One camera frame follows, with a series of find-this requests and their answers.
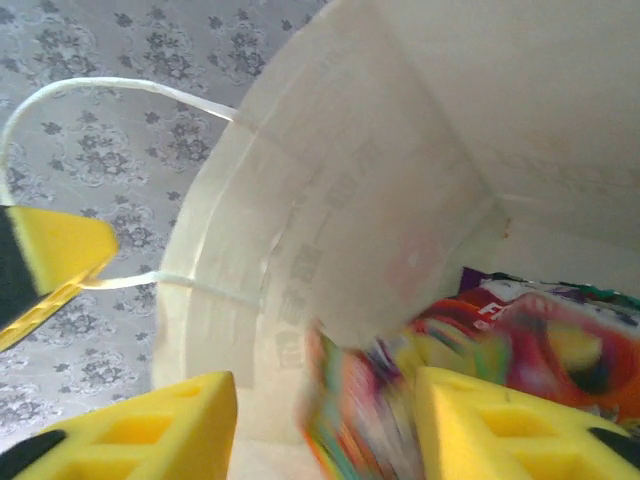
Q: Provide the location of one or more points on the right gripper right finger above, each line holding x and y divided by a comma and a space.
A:
500, 435

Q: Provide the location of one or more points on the purple snack packet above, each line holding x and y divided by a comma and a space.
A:
472, 280

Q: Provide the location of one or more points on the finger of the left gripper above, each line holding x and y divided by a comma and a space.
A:
50, 250

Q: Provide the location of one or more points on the teal snack packet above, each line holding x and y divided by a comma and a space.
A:
620, 299

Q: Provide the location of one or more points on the white paper bag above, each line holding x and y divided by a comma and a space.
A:
400, 150

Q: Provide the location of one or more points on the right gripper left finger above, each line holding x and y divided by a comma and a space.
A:
150, 440

